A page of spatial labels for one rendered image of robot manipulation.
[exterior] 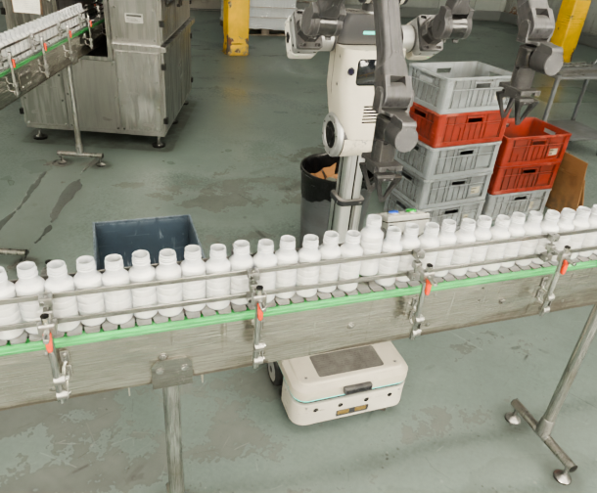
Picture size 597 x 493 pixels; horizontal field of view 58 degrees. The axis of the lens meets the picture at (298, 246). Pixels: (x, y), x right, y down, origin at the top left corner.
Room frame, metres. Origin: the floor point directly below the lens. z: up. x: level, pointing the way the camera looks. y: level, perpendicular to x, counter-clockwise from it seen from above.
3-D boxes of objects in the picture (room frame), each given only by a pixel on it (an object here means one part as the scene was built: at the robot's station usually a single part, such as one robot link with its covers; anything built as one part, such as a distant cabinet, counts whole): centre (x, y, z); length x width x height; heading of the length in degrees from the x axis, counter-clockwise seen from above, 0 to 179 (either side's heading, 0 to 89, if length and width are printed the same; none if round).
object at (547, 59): (1.50, -0.59, 1.60); 0.12 x 0.09 x 0.12; 22
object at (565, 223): (1.46, -0.79, 1.08); 0.06 x 0.06 x 0.17
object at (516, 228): (1.40, -0.62, 1.08); 0.06 x 0.06 x 0.17
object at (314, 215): (2.93, -0.19, 0.32); 0.45 x 0.45 x 0.64
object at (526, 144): (3.99, -1.58, 0.55); 0.61 x 0.41 x 0.22; 115
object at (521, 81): (1.54, -0.57, 1.51); 0.10 x 0.07 x 0.07; 22
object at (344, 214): (1.92, -0.17, 0.74); 0.11 x 0.11 x 0.40; 22
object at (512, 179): (3.99, -1.58, 0.33); 0.61 x 0.41 x 0.22; 115
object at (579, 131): (5.52, -2.57, 0.49); 1.05 x 0.55 x 0.99; 112
